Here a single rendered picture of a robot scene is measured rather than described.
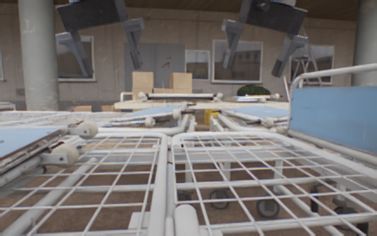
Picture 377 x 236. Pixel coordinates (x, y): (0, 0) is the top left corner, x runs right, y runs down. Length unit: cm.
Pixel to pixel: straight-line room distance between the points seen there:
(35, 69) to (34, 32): 72
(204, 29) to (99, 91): 390
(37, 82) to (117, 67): 250
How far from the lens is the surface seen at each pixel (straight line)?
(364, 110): 76
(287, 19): 50
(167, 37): 658
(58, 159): 60
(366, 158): 77
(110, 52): 670
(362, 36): 667
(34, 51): 497
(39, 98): 490
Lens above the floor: 69
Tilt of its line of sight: 7 degrees down
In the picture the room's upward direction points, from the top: straight up
